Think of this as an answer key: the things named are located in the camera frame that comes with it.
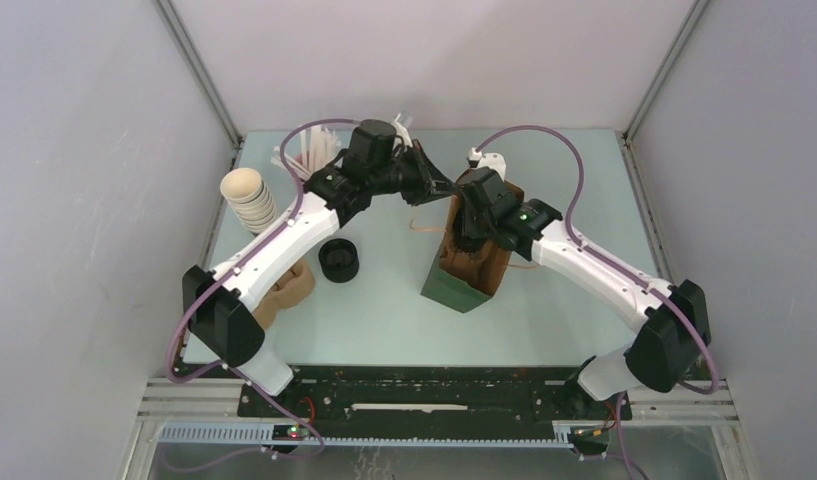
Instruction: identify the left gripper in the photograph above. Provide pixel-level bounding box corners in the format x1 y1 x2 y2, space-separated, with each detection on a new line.
369 140 460 208

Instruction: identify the single brown cup carrier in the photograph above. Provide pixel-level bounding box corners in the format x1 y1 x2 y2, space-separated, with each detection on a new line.
438 232 511 296

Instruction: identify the green paper bag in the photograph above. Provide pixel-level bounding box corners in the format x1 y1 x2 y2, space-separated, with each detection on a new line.
407 168 542 315

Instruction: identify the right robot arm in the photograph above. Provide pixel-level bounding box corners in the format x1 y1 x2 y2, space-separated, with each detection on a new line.
455 167 710 418

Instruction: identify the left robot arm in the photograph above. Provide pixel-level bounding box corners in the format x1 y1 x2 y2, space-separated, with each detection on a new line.
179 119 455 417

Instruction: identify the white wrapped straws bundle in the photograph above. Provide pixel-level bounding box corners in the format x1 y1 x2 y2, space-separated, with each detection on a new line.
270 126 342 177

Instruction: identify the stack of black lids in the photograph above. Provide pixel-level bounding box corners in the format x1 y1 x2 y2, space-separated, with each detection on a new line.
318 238 360 284

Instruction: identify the brown cardboard cup carrier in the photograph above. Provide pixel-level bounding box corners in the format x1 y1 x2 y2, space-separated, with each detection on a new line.
253 259 316 330

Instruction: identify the stack of paper cups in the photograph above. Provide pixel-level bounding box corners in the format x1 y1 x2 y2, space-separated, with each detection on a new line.
220 168 277 235

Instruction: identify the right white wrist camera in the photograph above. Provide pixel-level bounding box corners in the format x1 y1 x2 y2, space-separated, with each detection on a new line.
466 148 507 181

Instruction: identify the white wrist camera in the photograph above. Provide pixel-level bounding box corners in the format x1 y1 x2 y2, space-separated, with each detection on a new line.
391 111 413 150
466 148 507 181

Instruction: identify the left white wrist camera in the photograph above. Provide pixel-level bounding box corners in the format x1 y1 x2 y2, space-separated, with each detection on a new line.
391 111 413 150

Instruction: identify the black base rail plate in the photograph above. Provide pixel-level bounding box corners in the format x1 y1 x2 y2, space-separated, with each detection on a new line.
237 365 632 442

